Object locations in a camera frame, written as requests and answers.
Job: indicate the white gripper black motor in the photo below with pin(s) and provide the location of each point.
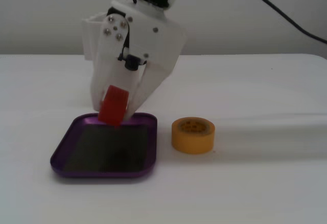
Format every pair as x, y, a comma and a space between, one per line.
156, 43

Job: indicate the red cube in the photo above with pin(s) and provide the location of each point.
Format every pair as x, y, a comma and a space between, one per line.
112, 106

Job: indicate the purple metal tray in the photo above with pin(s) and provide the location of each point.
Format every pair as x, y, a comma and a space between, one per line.
107, 149

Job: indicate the yellow masking tape roll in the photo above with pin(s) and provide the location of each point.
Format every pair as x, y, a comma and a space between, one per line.
192, 142

